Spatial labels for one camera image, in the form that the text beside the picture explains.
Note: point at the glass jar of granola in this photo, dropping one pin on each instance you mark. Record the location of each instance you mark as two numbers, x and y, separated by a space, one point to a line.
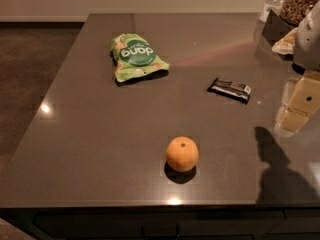
294 11

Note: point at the yellow snack packet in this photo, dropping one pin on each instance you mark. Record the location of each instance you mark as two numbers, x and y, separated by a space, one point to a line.
286 44

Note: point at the black snack holder box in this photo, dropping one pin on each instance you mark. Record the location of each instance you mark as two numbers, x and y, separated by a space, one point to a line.
275 28

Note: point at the orange fruit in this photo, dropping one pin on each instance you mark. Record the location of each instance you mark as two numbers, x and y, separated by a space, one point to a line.
182 154

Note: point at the green rice chip bag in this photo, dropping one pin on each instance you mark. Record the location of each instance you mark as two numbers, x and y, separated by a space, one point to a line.
134 57

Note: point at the black rxbar chocolate bar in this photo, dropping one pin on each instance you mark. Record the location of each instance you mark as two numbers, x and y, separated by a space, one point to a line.
236 91

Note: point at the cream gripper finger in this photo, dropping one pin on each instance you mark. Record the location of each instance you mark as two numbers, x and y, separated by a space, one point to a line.
300 100

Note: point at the clear plastic water bottle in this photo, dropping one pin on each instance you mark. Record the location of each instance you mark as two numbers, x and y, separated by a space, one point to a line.
269 5

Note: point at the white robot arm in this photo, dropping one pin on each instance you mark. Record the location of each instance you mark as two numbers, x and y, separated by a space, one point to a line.
306 52

